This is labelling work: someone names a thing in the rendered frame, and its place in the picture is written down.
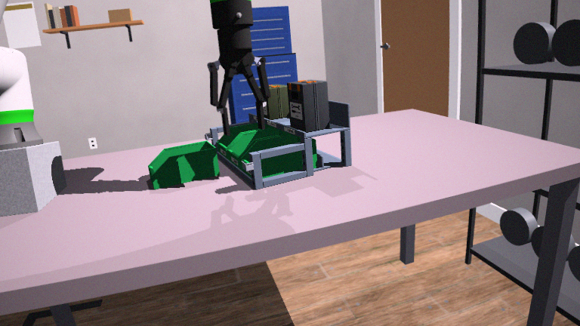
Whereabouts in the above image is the grey metal shelf rack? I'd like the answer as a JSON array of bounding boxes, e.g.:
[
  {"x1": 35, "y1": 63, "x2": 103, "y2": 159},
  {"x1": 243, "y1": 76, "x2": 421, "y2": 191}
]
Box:
[{"x1": 205, "y1": 100, "x2": 352, "y2": 190}]

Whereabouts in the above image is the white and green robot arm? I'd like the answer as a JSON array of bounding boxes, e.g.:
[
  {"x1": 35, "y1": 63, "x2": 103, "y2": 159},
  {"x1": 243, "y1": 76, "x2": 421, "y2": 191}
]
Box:
[{"x1": 0, "y1": 0, "x2": 253, "y2": 150}]

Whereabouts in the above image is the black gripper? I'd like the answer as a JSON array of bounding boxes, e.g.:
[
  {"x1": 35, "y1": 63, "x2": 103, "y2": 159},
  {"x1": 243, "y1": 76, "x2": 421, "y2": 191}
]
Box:
[{"x1": 208, "y1": 27, "x2": 271, "y2": 136}]

